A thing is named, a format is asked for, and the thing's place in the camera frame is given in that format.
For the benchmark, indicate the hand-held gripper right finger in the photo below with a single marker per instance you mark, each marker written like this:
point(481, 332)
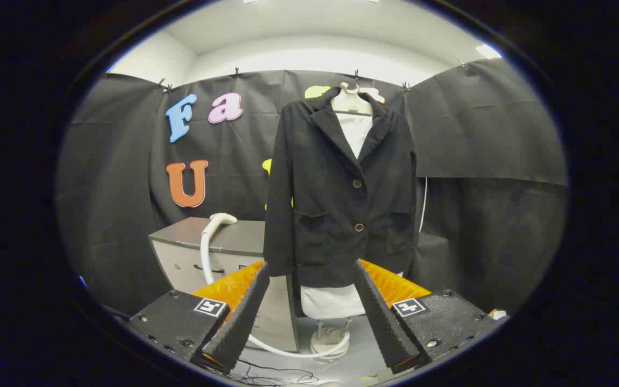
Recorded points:
point(382, 317)

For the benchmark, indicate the ceiling light panel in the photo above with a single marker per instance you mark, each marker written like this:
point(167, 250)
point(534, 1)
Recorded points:
point(488, 51)

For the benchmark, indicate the small cardboard box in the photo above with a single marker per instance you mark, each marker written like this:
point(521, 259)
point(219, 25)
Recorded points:
point(497, 314)

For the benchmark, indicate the white garment steamer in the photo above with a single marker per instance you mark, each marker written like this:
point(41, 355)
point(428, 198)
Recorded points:
point(221, 219)

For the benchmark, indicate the grey drawer cabinet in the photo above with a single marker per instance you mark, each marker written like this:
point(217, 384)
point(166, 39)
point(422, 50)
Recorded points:
point(234, 236)

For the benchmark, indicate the white mannequin torso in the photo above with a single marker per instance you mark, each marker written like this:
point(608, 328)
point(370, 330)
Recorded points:
point(355, 134)

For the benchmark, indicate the black backdrop cloth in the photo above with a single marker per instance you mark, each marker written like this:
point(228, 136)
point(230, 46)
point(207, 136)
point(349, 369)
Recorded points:
point(476, 226)

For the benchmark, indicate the black button jacket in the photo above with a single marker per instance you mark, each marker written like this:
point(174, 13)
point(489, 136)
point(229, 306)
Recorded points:
point(320, 204)

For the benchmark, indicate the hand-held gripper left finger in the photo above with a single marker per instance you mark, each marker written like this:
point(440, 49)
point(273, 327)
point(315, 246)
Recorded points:
point(245, 317)

